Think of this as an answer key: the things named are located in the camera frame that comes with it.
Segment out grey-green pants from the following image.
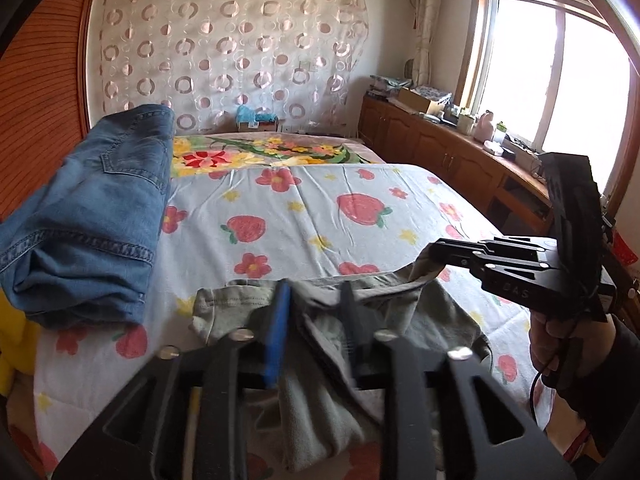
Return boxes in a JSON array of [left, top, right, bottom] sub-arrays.
[[188, 253, 494, 475]]

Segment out right hand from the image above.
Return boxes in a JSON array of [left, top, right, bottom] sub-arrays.
[[529, 311, 616, 389]]

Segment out wooden sideboard cabinet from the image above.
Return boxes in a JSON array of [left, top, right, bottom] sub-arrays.
[[357, 94, 553, 235]]

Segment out pink figurine on cabinet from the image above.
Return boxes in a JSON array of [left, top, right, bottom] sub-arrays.
[[473, 110, 495, 143]]

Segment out yellow plush toy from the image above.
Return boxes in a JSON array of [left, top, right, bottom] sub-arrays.
[[0, 292, 41, 398]]

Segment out floral white bed quilt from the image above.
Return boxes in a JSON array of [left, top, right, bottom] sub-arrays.
[[8, 161, 566, 480]]

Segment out folded blue jeans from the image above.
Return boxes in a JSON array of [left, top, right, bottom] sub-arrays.
[[1, 104, 175, 330]]

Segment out cardboard box on cabinet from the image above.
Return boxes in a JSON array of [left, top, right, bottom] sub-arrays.
[[397, 87, 450, 115]]

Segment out floral yellow blanket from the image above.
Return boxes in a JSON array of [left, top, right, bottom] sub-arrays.
[[171, 131, 383, 178]]

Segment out blue object at headboard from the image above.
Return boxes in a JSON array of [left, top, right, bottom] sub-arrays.
[[235, 104, 279, 129]]

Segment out white patterned window curtain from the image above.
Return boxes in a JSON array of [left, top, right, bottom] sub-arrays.
[[411, 0, 442, 86]]

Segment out sheer circle-pattern curtain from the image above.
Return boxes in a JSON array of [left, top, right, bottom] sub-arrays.
[[90, 0, 369, 134]]

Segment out wooden slatted wardrobe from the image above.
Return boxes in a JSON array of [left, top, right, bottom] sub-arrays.
[[1, 0, 93, 218]]

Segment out window with wooden frame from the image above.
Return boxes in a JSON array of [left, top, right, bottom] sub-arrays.
[[456, 0, 639, 200]]

